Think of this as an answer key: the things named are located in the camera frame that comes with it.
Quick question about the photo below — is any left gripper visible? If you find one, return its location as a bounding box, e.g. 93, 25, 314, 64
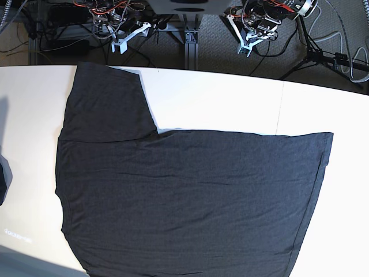
226, 14, 278, 48

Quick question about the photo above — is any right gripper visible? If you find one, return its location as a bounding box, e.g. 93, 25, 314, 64
108, 17, 152, 43

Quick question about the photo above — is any dark grey T-shirt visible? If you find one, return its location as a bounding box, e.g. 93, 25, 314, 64
55, 62, 333, 276

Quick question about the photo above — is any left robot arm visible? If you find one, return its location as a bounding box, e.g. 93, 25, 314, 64
224, 0, 318, 54

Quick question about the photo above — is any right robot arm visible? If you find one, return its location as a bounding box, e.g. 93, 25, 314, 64
73, 1, 154, 43

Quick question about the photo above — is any black tripod stand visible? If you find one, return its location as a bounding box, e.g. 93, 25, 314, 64
279, 16, 368, 83

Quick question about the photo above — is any black object at left edge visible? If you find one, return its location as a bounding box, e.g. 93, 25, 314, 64
1, 156, 13, 205

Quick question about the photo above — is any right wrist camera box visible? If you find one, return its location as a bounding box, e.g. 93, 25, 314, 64
111, 42, 127, 54

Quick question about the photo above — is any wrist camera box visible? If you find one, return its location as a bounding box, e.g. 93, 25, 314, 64
237, 44, 253, 57
111, 42, 127, 54

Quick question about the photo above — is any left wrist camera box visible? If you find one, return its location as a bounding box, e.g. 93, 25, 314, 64
237, 44, 253, 57

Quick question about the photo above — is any aluminium frame post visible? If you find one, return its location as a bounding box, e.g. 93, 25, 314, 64
168, 14, 204, 70

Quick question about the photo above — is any grey cable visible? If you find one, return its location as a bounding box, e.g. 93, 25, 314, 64
299, 0, 369, 84

